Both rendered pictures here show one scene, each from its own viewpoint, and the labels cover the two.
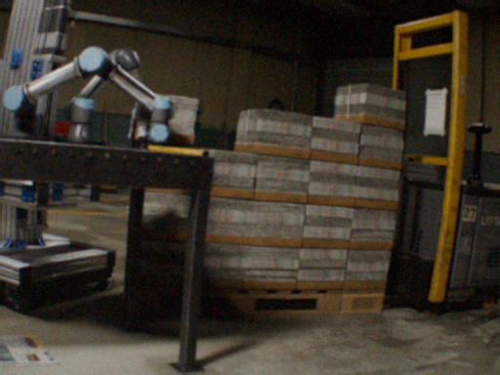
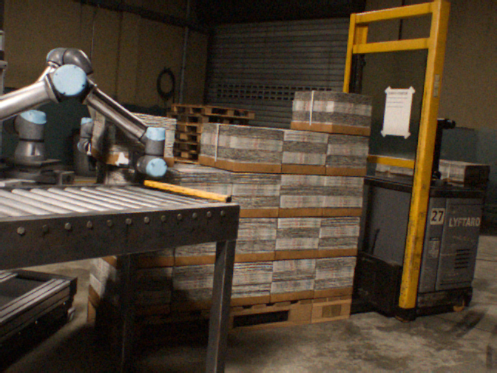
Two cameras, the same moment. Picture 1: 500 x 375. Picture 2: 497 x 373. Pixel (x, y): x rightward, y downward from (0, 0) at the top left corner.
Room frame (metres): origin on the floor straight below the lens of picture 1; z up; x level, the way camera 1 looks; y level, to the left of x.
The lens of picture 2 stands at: (0.12, 0.57, 1.07)
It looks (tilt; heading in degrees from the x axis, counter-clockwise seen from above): 6 degrees down; 348
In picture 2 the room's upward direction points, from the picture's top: 5 degrees clockwise
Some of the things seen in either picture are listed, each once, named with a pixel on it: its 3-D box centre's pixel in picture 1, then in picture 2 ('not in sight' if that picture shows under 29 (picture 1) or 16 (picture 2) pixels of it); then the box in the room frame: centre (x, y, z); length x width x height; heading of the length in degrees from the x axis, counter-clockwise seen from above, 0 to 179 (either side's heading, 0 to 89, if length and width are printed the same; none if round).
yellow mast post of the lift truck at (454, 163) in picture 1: (453, 153); (422, 157); (3.19, -1.17, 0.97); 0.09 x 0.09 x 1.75; 19
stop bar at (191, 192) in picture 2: (176, 150); (185, 190); (2.26, 0.30, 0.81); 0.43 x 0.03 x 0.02; 37
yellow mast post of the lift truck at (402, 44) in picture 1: (396, 149); (346, 148); (3.82, -0.95, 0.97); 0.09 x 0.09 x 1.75; 19
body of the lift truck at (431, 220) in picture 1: (454, 242); (411, 240); (3.63, -1.41, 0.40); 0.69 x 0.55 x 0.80; 19
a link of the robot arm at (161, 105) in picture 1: (161, 110); (155, 141); (2.47, 0.40, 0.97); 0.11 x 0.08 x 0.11; 1
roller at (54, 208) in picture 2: not in sight; (34, 207); (1.91, 0.78, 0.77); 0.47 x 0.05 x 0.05; 37
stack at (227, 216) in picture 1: (237, 231); (209, 246); (3.12, 0.04, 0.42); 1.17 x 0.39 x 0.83; 109
